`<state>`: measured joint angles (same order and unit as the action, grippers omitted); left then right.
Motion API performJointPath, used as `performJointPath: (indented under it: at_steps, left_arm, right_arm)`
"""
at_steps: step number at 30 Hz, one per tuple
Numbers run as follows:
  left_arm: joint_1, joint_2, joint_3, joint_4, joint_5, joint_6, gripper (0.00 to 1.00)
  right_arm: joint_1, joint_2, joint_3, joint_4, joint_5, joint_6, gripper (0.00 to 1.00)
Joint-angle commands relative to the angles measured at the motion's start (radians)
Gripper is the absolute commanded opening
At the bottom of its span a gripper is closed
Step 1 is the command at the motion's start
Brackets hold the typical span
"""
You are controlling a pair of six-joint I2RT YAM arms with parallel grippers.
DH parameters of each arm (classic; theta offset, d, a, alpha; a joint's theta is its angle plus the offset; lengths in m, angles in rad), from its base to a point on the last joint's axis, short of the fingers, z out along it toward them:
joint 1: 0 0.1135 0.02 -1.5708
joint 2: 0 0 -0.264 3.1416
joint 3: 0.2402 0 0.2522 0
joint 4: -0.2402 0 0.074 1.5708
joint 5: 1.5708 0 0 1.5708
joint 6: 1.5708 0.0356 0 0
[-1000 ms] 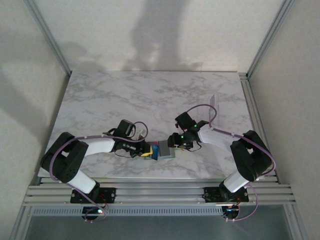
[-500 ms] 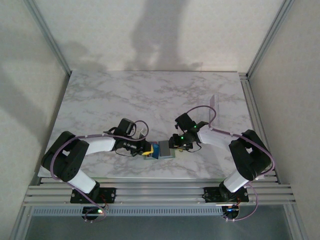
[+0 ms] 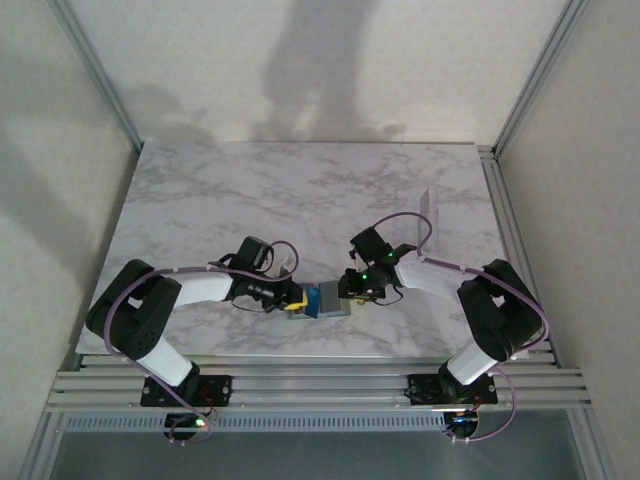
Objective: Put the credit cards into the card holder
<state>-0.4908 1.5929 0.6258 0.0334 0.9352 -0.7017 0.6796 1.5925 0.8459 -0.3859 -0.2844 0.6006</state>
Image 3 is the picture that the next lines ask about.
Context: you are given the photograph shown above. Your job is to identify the blue credit card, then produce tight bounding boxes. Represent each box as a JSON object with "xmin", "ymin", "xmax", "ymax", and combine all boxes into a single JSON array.
[{"xmin": 303, "ymin": 285, "xmax": 322, "ymax": 320}]

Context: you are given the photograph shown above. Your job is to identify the dark grey credit card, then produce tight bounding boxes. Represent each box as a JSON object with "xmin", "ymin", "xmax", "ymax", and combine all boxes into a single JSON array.
[{"xmin": 319, "ymin": 281, "xmax": 344, "ymax": 314}]

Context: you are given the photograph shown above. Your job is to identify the clear acrylic card stand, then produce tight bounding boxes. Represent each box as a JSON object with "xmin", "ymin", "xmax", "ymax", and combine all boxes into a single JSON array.
[{"xmin": 416, "ymin": 188, "xmax": 445, "ymax": 255}]

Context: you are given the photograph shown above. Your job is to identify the right gripper thin black wire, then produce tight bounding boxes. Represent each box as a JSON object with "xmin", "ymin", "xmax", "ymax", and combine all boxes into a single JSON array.
[{"xmin": 372, "ymin": 284, "xmax": 404, "ymax": 307}]

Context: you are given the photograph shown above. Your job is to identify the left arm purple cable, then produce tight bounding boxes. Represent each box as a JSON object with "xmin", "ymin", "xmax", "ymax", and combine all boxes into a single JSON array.
[{"xmin": 107, "ymin": 240, "xmax": 300, "ymax": 446}]

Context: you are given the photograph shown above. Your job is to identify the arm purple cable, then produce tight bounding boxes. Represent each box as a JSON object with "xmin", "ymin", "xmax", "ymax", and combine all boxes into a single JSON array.
[
  {"xmin": 374, "ymin": 212, "xmax": 553, "ymax": 444},
  {"xmin": 107, "ymin": 240, "xmax": 300, "ymax": 446}
]

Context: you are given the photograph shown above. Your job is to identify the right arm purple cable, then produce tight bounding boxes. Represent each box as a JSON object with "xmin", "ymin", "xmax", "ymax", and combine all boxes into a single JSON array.
[{"xmin": 374, "ymin": 212, "xmax": 553, "ymax": 444}]

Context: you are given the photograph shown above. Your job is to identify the aluminium front frame rail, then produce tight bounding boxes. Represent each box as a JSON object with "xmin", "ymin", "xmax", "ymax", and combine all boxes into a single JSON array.
[{"xmin": 42, "ymin": 355, "xmax": 594, "ymax": 414}]

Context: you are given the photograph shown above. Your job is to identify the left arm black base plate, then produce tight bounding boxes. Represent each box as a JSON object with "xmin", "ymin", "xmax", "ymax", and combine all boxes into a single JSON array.
[{"xmin": 140, "ymin": 375, "xmax": 235, "ymax": 407}]

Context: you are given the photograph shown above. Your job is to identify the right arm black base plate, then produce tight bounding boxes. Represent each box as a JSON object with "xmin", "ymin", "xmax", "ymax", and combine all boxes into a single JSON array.
[{"xmin": 407, "ymin": 372, "xmax": 497, "ymax": 406}]

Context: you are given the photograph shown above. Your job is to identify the grey slotted cable duct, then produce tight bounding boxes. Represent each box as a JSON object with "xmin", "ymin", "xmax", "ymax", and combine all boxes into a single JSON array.
[{"xmin": 64, "ymin": 413, "xmax": 447, "ymax": 433}]

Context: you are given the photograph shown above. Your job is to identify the aluminium side frame rail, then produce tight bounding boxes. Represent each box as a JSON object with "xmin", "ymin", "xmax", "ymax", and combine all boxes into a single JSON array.
[{"xmin": 477, "ymin": 144, "xmax": 559, "ymax": 366}]

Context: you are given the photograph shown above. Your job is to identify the aluminium frame post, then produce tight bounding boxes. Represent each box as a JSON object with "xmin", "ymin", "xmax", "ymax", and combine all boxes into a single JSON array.
[{"xmin": 492, "ymin": 0, "xmax": 592, "ymax": 157}]

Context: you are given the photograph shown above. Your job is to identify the aluminium lower frame leg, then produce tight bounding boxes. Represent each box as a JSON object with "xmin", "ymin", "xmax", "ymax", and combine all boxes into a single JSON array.
[
  {"xmin": 18, "ymin": 412, "xmax": 67, "ymax": 480},
  {"xmin": 568, "ymin": 407, "xmax": 617, "ymax": 480}
]

